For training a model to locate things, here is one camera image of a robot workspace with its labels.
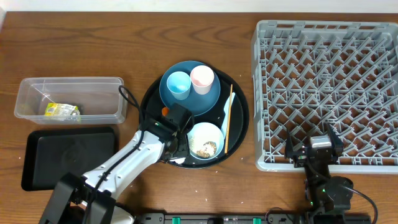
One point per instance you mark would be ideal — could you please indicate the green yellow snack wrapper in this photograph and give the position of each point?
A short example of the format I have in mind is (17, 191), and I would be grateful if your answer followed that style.
(62, 112)

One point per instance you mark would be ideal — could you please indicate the wooden chopstick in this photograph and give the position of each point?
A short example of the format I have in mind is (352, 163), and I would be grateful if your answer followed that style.
(228, 120)

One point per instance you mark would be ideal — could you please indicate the pink cup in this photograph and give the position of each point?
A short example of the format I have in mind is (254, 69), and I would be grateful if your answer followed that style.
(202, 78)

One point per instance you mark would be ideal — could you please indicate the light blue plastic knife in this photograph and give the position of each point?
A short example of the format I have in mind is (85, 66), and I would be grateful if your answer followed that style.
(226, 113)

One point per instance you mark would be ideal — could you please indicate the orange carrot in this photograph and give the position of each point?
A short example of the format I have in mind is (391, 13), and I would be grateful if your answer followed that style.
(165, 111)

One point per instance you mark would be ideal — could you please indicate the grey dishwasher rack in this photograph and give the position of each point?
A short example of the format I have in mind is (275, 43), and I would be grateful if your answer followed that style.
(309, 75)

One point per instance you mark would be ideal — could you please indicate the white napkin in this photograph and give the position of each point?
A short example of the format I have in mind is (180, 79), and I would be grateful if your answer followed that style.
(178, 160)

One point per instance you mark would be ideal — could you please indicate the clear plastic bin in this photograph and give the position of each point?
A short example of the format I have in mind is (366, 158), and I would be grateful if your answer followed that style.
(97, 99)

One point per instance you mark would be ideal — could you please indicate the brown food scrap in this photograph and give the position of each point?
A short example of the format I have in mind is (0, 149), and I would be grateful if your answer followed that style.
(207, 150)

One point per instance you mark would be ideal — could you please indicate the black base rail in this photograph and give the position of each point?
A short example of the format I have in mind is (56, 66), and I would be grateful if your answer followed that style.
(268, 218)

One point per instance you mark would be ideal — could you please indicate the black rectangular tray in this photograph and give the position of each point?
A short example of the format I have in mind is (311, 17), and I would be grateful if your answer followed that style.
(50, 154)

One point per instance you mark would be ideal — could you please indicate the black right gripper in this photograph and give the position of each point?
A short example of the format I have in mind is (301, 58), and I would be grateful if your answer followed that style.
(300, 158)

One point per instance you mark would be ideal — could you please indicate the light blue cup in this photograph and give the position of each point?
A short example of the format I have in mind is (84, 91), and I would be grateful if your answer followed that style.
(179, 84)

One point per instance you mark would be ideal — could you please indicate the light blue bowl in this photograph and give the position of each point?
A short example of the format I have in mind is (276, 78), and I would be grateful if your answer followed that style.
(204, 132)

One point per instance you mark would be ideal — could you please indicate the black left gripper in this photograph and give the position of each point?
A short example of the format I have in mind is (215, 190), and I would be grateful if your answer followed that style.
(184, 139)

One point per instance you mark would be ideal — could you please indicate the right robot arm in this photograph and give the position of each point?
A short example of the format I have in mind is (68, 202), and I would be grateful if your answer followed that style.
(330, 196)

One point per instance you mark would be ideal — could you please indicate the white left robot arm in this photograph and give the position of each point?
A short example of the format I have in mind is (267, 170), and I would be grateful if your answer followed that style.
(92, 197)

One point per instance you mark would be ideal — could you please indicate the round black tray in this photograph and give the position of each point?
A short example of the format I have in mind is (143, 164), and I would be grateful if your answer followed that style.
(238, 124)

